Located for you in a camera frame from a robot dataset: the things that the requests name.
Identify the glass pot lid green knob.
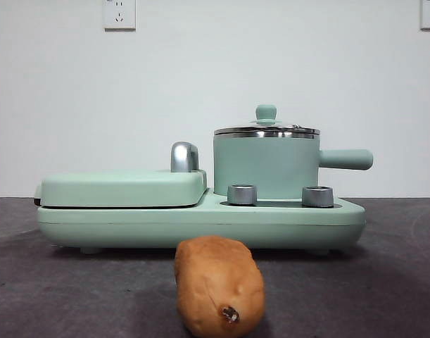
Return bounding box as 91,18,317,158
213,104,321,137

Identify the brown potato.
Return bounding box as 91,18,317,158
174,234,265,338

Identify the silver control knob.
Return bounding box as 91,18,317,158
227,184,258,206
301,185,334,208

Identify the mint green breakfast machine base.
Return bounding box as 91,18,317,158
37,188,367,255

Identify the mint green grill cover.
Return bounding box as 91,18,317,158
34,168,208,208

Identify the chrome grill cover handle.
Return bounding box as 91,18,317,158
170,141,201,173

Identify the mint green pot with handle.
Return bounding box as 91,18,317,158
213,130,374,198

